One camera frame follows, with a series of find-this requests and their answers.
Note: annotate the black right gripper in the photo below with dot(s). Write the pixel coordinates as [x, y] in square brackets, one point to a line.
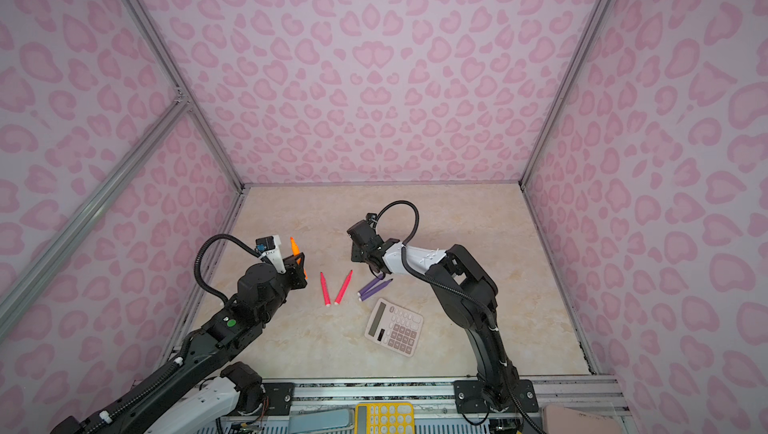
[355, 256]

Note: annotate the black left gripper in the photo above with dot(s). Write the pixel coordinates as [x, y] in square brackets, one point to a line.
[294, 272]

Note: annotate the orange highlighter pen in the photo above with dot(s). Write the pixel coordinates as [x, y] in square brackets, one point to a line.
[296, 251]

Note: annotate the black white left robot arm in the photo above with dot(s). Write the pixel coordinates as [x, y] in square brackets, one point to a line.
[203, 381]

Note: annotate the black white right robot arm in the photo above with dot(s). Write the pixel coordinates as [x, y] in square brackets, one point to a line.
[467, 295]

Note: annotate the pink highlighter pen left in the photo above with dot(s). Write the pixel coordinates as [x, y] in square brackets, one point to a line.
[325, 291]

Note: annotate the pink highlighter pen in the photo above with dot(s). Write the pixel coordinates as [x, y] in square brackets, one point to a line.
[325, 291]
[343, 289]

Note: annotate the purple highlighter pen upper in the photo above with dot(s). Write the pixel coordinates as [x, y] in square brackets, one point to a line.
[370, 285]

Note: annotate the purple highlighter pen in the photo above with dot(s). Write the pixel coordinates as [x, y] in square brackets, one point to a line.
[370, 285]
[376, 290]

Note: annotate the pink highlighter pen right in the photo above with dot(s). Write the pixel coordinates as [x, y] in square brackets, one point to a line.
[343, 289]

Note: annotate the purple highlighter pen lower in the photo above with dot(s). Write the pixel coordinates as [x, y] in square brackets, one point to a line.
[376, 290]

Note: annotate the pink white calculator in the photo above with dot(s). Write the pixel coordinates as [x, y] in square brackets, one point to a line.
[394, 327]

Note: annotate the grey blue case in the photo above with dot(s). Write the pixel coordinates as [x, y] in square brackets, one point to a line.
[321, 421]

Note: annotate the yellow calculator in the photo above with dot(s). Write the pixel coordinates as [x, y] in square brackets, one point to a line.
[384, 418]

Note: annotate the pink box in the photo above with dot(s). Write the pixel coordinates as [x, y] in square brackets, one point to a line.
[560, 420]

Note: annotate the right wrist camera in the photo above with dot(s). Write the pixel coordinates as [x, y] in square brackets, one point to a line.
[372, 219]

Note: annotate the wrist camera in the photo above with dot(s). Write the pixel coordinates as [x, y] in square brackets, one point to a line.
[268, 249]
[372, 219]

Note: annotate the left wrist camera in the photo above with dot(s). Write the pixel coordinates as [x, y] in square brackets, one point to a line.
[268, 249]

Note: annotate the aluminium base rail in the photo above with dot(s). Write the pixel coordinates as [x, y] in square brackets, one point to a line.
[439, 404]

